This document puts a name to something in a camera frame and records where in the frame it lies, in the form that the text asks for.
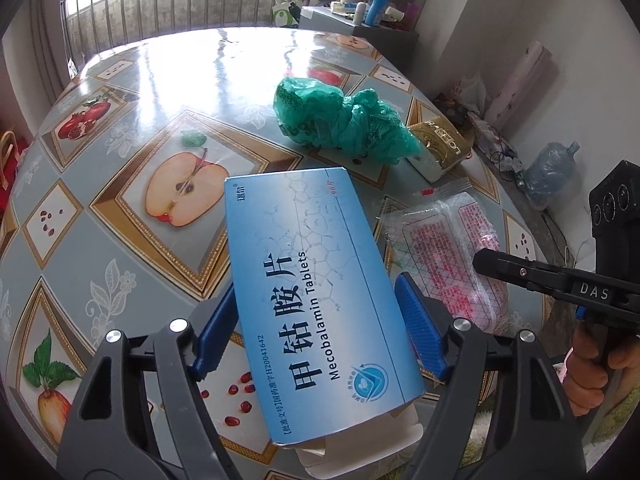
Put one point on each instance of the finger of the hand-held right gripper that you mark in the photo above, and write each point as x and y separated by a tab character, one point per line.
520	272

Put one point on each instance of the blue detergent bottle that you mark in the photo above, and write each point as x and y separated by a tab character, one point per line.
376	7

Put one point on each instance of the white plastic bag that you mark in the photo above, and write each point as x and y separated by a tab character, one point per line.
465	95

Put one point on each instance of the pink rolled mat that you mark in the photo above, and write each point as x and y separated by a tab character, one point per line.
525	85

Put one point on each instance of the fruit print tablecloth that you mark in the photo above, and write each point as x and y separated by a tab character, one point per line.
125	110

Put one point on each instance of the clear packet with red print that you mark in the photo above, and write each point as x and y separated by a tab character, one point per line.
450	245

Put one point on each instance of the person's right hand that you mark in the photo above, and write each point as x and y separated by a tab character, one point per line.
582	380

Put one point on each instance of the small white bottle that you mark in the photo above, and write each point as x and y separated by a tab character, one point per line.
360	14

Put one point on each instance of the pile of cardboard and paper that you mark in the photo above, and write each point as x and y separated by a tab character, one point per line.
492	135

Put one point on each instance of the green plastic bag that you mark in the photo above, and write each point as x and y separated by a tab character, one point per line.
345	115

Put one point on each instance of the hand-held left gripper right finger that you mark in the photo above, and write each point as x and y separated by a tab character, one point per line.
420	330

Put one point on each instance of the gold and white carton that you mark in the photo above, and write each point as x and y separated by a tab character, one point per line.
440	145

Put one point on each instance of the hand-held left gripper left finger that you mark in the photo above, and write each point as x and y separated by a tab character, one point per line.
212	335

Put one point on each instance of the large water jug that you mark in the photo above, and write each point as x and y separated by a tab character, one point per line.
550	175

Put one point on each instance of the metal balcony railing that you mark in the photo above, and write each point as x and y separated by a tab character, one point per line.
175	5

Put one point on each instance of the grey cabinet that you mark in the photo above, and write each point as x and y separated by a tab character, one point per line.
360	35

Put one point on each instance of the blue medicine box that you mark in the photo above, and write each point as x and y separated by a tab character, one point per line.
310	285

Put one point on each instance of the white box with green print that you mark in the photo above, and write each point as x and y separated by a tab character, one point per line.
285	12

